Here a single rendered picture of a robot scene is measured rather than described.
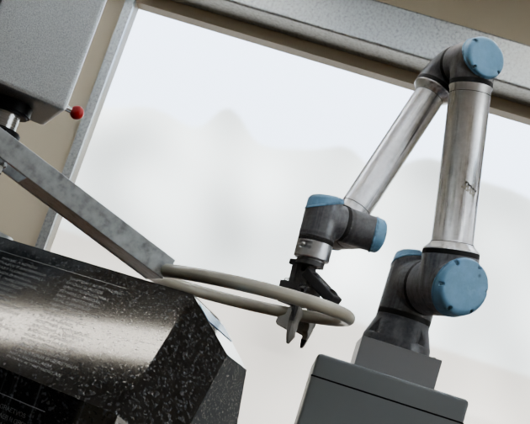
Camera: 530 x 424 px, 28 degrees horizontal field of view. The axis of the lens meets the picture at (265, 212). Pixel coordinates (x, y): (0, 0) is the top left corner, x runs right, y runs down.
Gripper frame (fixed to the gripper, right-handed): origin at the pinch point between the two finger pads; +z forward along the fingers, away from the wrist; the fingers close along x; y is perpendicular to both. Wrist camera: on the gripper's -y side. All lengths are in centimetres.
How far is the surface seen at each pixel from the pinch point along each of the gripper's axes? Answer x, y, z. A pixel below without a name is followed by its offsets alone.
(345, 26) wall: -307, 238, -229
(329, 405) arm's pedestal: -16.6, -2.2, 12.8
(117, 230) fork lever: 56, 12, -11
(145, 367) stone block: 86, -33, 16
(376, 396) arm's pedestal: -23.1, -11.2, 7.9
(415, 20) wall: -332, 204, -243
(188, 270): 47.4, -2.1, -6.1
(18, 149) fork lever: 78, 24, -21
